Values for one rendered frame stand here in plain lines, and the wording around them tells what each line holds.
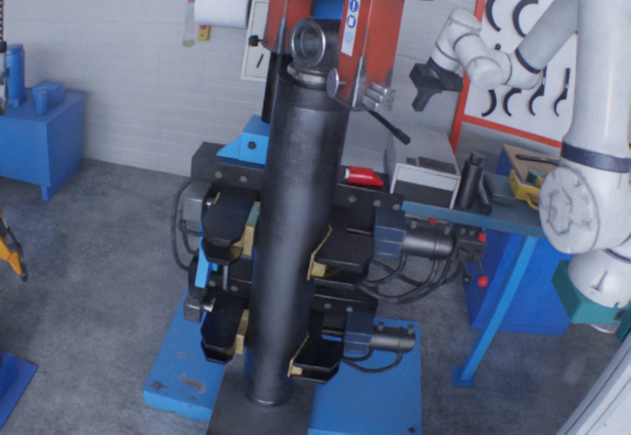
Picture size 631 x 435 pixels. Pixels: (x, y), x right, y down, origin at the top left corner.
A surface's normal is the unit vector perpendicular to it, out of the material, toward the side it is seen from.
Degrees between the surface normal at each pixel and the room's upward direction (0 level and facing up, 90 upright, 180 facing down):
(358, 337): 90
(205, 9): 101
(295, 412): 0
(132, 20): 90
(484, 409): 0
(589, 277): 71
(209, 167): 90
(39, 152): 90
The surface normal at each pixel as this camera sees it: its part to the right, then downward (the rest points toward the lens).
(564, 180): -0.96, 0.07
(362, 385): 0.14, -0.87
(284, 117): -0.67, 0.28
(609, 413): -0.03, 0.48
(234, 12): -0.14, 0.63
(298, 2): 0.51, 0.48
